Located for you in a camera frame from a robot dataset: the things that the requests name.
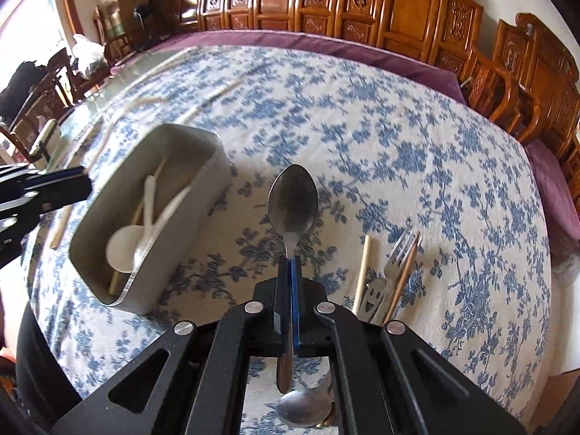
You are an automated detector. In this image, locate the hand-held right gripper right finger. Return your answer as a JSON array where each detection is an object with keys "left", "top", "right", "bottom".
[{"left": 292, "top": 257, "right": 529, "bottom": 435}]

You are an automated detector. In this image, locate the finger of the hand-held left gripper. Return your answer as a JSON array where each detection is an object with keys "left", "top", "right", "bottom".
[
  {"left": 26, "top": 172, "right": 92, "bottom": 213},
  {"left": 18, "top": 166, "right": 86, "bottom": 182}
]

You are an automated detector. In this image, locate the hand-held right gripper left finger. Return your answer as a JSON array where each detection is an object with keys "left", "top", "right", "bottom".
[{"left": 52, "top": 257, "right": 293, "bottom": 435}]

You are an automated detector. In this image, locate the white plastic spoon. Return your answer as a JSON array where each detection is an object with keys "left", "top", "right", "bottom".
[
  {"left": 133, "top": 186, "right": 193, "bottom": 273},
  {"left": 105, "top": 174, "right": 157, "bottom": 275}
]

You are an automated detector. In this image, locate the metal spoon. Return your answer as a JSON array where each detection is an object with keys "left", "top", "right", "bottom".
[
  {"left": 267, "top": 164, "right": 319, "bottom": 395},
  {"left": 276, "top": 374, "right": 338, "bottom": 429}
]

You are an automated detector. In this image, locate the grey rectangular container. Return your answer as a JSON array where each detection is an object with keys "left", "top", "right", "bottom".
[{"left": 69, "top": 123, "right": 227, "bottom": 315}]

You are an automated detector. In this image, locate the dark wooden dining chair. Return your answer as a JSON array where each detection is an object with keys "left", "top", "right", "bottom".
[{"left": 0, "top": 50, "right": 87, "bottom": 155}]

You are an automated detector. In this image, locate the black bag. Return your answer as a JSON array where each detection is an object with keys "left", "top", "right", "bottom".
[{"left": 0, "top": 61, "right": 50, "bottom": 119}]

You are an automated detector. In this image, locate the metal fork with smiley face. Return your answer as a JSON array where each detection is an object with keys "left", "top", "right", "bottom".
[{"left": 360, "top": 229, "right": 420, "bottom": 324}]

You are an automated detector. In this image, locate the white plastic bag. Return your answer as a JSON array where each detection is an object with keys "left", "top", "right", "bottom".
[{"left": 72, "top": 34, "right": 109, "bottom": 78}]

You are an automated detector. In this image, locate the person's dark clothing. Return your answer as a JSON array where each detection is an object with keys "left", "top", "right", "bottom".
[{"left": 16, "top": 301, "right": 87, "bottom": 422}]

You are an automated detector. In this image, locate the dark cabinet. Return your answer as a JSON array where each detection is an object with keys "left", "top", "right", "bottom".
[{"left": 136, "top": 0, "right": 178, "bottom": 41}]

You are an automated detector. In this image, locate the blue floral tablecloth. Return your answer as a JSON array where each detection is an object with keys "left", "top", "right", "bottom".
[{"left": 20, "top": 44, "right": 554, "bottom": 435}]

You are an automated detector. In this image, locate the long purple sofa cushion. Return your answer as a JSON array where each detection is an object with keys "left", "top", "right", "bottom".
[{"left": 140, "top": 31, "right": 467, "bottom": 103}]

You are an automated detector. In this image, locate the purple armchair cushion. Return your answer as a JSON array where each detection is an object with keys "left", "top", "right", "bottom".
[{"left": 526, "top": 138, "right": 580, "bottom": 254}]

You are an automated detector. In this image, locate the carved wooden sofa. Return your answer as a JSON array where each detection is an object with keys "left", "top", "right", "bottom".
[{"left": 167, "top": 0, "right": 485, "bottom": 78}]

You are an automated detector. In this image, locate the carved wooden armchair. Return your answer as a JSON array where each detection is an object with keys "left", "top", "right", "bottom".
[{"left": 462, "top": 13, "right": 580, "bottom": 200}]

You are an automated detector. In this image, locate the wooden door frame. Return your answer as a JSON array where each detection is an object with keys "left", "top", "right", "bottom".
[{"left": 59, "top": 0, "right": 85, "bottom": 37}]

